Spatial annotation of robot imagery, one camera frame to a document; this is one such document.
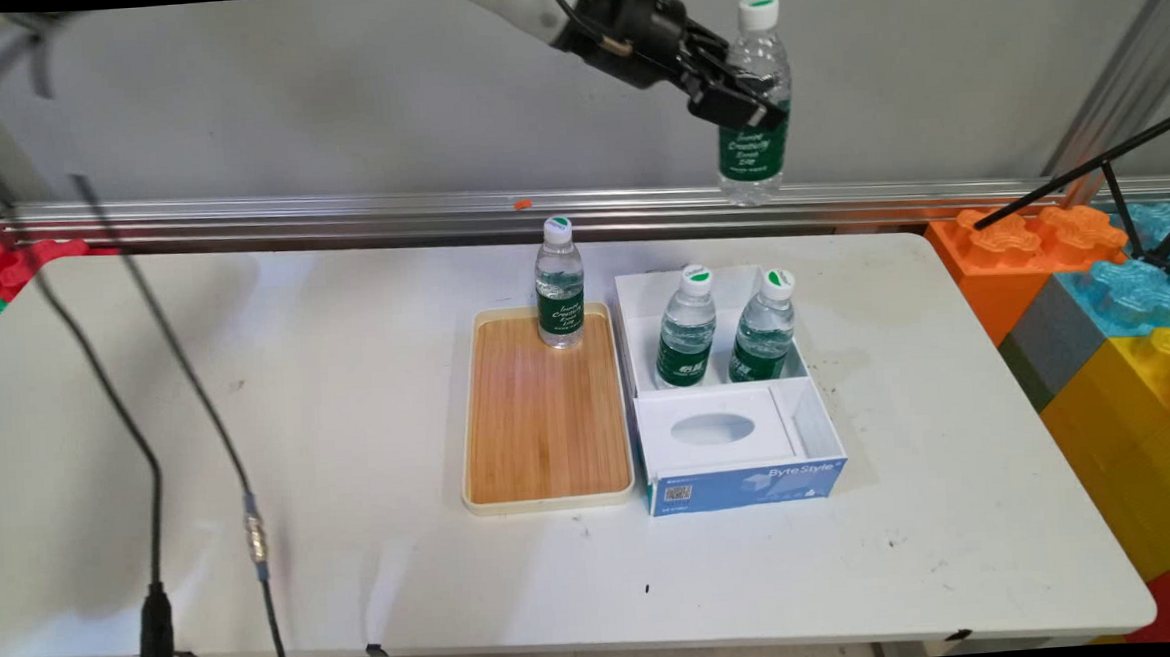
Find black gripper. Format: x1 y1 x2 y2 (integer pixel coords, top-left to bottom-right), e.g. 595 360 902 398
550 0 792 142

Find green label water bottle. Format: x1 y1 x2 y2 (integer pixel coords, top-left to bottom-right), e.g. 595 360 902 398
650 264 722 390
531 215 589 351
708 0 800 209
722 267 802 384

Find orange foam block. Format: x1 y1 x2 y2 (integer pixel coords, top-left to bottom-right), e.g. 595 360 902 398
924 202 1135 349

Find bamboo tray with cream rim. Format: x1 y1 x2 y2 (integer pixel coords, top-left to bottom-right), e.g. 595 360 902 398
452 299 639 518

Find blue and white cardboard box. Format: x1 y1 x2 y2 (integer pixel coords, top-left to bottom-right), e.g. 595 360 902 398
612 260 852 520

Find black tripod stand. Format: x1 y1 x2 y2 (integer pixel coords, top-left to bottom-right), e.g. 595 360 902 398
968 113 1170 285

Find grey foam block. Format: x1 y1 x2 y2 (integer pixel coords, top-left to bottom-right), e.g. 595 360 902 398
995 273 1113 416

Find blue foam block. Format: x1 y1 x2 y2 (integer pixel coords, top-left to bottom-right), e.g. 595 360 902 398
1051 202 1170 345

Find red foam mat piece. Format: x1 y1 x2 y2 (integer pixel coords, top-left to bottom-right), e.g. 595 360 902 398
0 233 126 302

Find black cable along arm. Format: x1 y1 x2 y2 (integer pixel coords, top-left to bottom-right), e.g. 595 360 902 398
545 0 597 37

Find aluminium frame post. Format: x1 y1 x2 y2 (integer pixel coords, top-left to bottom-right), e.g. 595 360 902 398
1033 0 1170 181

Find aluminium frame rail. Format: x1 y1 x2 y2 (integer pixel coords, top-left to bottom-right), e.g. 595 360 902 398
0 143 1170 276

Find thin cable with metal connector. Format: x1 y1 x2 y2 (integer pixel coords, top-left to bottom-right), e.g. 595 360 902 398
69 165 290 657

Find thick black hanging cable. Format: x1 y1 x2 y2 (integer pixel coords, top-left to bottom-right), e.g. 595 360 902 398
0 21 178 657

